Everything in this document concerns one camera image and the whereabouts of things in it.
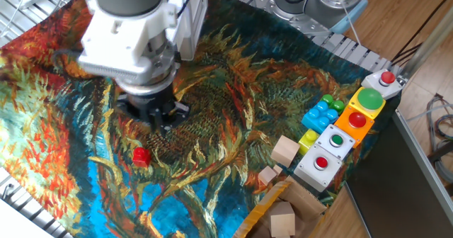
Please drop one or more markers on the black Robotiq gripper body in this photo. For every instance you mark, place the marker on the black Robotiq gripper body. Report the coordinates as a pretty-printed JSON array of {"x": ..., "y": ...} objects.
[{"x": 148, "y": 105}]

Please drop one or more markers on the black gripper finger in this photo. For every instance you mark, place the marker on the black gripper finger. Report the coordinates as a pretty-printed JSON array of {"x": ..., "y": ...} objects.
[{"x": 177, "y": 115}]

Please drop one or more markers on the red toy building block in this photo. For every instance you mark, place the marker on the red toy building block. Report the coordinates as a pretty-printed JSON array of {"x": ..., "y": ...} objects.
[{"x": 141, "y": 158}]

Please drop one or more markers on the white plastic drawer cabinet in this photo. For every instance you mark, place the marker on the white plastic drawer cabinet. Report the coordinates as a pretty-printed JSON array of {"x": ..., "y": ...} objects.
[{"x": 193, "y": 18}]

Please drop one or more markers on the sunflower painting table cloth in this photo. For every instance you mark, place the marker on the sunflower painting table cloth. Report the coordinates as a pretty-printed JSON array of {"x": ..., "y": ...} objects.
[{"x": 212, "y": 124}]

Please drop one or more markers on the small wooden cube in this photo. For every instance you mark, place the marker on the small wooden cube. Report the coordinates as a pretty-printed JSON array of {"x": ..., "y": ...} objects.
[{"x": 267, "y": 176}]

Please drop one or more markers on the large wooden cube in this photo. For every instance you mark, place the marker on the large wooden cube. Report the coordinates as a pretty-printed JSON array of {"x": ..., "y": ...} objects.
[{"x": 285, "y": 151}]

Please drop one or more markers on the tiny wooden cube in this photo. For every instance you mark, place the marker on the tiny wooden cube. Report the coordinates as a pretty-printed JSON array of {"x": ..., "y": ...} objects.
[{"x": 278, "y": 169}]

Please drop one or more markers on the yellow-green toy building block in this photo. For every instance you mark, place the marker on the yellow-green toy building block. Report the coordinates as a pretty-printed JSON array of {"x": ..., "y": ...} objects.
[{"x": 308, "y": 140}]

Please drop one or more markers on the blue toy building block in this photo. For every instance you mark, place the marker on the blue toy building block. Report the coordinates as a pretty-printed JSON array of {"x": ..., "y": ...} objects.
[{"x": 318, "y": 119}]

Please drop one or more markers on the large white box red button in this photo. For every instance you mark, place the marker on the large white box red button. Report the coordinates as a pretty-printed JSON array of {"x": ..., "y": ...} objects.
[{"x": 311, "y": 174}]

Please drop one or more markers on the wooden block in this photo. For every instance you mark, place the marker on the wooden block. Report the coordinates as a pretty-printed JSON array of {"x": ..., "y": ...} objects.
[{"x": 283, "y": 220}]

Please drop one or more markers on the cardboard box with shipping label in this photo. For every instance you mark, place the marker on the cardboard box with shipping label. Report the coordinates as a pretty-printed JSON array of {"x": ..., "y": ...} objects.
[{"x": 304, "y": 199}]

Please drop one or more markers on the white box green button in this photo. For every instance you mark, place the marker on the white box green button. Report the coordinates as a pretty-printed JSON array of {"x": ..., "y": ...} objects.
[{"x": 336, "y": 140}]

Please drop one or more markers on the green toy building block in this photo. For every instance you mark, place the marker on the green toy building block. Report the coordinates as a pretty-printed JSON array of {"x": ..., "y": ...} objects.
[{"x": 338, "y": 106}]

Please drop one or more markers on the orange box red button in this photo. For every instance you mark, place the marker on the orange box red button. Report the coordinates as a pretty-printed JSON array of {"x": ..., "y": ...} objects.
[{"x": 355, "y": 121}]

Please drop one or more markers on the yellow box green dome button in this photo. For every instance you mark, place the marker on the yellow box green dome button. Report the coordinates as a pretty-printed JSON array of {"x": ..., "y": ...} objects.
[{"x": 369, "y": 99}]

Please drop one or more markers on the small white box red button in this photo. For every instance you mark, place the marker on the small white box red button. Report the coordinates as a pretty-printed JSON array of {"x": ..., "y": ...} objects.
[{"x": 385, "y": 78}]

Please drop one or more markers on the dark grey panel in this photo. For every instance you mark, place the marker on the dark grey panel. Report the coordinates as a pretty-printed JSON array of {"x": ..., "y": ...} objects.
[{"x": 389, "y": 181}]

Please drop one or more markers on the white wrist mounting bracket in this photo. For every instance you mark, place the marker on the white wrist mounting bracket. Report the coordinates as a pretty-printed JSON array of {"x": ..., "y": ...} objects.
[{"x": 117, "y": 36}]

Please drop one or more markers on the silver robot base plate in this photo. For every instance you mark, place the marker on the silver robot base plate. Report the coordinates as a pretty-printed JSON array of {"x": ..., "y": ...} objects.
[{"x": 263, "y": 0}]

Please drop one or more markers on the aluminium frame post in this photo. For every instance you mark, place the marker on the aluminium frame post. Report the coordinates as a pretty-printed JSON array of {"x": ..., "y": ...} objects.
[{"x": 424, "y": 46}]

